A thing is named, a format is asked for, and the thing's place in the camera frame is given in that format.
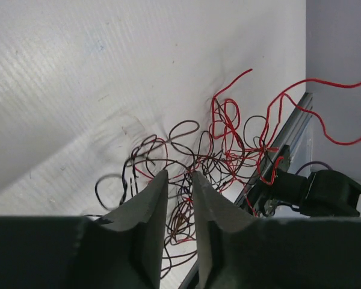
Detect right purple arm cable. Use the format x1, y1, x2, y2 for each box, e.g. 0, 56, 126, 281
294, 161, 335, 175

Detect red and black wires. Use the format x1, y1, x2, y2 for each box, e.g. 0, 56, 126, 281
94, 68, 361, 279

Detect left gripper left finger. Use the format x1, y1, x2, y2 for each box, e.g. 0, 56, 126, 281
0, 170, 168, 288

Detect right aluminium frame post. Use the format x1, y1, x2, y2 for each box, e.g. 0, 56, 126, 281
177, 92, 315, 289

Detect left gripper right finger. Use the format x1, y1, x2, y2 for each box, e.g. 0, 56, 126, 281
193, 172, 361, 288

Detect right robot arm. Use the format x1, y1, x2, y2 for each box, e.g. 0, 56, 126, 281
241, 145, 361, 217

